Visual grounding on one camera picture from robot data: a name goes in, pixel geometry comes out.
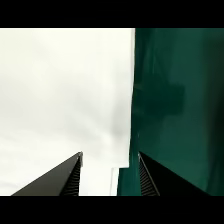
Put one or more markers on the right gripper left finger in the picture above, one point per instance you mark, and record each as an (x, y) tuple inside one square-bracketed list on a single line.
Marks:
[(61, 180)]

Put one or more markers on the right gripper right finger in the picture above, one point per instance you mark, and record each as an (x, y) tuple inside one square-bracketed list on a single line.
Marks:
[(163, 180)]

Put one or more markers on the white garment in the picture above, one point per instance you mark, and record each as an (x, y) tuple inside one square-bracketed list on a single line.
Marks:
[(63, 96)]

